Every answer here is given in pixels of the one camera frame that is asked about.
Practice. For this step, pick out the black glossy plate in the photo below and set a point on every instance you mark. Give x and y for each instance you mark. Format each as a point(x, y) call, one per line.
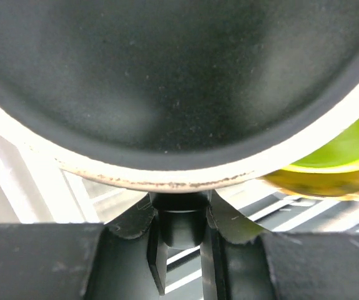
point(177, 96)

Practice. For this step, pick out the white wire dish rack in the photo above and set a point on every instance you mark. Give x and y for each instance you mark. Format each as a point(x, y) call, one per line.
point(34, 189)

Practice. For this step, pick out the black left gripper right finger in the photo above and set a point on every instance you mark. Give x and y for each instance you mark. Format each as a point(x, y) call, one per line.
point(242, 260)

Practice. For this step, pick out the green plate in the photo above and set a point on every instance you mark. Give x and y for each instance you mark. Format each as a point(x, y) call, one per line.
point(340, 155)

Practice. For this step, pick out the yellow plate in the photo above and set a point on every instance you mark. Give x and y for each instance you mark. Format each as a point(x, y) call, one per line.
point(337, 186)

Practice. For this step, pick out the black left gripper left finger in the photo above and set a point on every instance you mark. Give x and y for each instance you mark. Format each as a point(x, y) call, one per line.
point(122, 259)

